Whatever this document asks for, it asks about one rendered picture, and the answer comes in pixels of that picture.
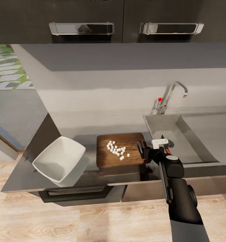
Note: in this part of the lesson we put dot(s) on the cutting board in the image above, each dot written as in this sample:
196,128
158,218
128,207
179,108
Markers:
105,158

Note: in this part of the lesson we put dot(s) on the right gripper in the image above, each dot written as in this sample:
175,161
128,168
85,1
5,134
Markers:
149,153

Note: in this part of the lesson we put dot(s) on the parer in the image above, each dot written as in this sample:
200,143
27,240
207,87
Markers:
166,147

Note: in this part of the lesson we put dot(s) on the cabinet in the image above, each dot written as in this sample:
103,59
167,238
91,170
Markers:
112,21

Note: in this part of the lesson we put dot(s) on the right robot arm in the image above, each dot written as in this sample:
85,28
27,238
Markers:
186,222

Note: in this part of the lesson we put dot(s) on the dishwasher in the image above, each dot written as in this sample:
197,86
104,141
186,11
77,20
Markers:
82,196

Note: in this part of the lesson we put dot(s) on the fixed window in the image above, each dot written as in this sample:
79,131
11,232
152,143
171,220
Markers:
21,108

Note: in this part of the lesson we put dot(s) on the drop in sink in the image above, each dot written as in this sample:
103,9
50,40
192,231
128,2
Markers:
197,139

